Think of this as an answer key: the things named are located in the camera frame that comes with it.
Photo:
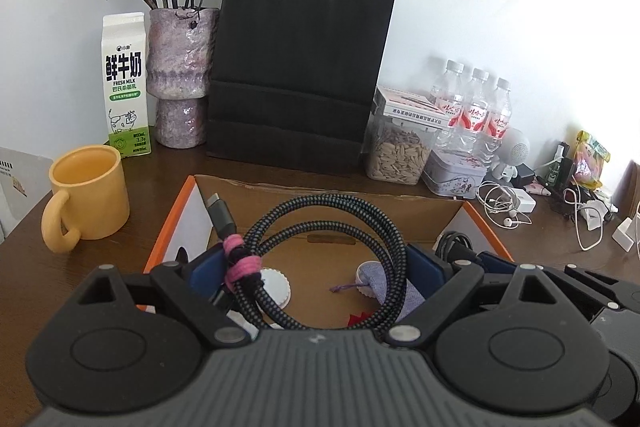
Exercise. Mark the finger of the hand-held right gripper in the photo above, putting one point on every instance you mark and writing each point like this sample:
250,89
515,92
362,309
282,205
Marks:
600,289
497,264

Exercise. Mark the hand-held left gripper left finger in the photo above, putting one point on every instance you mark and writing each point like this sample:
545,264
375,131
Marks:
205,274

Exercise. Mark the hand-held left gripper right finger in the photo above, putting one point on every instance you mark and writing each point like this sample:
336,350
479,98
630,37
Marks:
427,274

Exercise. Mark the purple cloth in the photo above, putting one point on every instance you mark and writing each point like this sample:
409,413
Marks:
372,282

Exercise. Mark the orange cardboard box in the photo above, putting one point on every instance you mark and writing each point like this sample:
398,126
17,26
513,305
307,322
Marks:
325,217

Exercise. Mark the white plastic stand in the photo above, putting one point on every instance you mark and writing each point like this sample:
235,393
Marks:
624,237

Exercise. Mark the white charger block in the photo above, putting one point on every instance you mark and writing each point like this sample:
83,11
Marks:
524,201

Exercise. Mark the pink patterned pouch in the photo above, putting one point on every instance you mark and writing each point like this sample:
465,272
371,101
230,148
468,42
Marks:
542,189

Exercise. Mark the black power adapter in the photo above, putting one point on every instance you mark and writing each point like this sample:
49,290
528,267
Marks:
525,174

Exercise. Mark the printed tin box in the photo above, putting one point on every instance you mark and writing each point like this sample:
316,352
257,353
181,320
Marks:
452,174

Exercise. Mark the green spray bottle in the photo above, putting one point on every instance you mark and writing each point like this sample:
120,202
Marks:
552,169

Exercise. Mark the white robot-shaped speaker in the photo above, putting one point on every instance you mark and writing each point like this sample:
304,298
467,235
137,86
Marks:
515,147

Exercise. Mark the clear jar of seeds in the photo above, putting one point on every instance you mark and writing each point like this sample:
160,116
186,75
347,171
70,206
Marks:
397,157

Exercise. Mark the yellow mug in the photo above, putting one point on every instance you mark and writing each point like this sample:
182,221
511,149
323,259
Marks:
95,202

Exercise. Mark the yellow pink snack packet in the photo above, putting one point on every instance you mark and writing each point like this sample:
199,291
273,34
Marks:
590,157

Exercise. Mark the clear water bottle red label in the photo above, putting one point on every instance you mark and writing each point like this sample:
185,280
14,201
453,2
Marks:
447,102
497,122
472,117

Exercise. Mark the flat white box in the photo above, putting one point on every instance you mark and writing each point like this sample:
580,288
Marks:
407,104

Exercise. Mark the white paper box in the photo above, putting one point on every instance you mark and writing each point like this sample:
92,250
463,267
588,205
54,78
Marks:
22,187

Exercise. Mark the purple ceramic vase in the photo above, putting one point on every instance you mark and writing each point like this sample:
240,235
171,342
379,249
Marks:
180,72

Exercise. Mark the white green milk carton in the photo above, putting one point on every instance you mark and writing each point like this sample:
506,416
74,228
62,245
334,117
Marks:
125,82

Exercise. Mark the black paper bag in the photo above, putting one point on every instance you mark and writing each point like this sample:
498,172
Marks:
300,82

